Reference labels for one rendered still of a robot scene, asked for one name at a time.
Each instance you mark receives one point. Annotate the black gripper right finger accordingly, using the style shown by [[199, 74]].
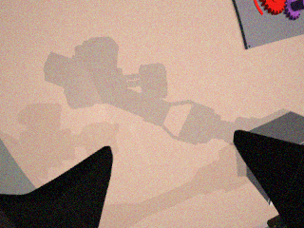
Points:
[[279, 167]]

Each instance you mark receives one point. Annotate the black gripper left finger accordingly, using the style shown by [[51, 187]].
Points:
[[73, 200]]

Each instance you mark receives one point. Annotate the red gear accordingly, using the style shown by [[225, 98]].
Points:
[[275, 7]]

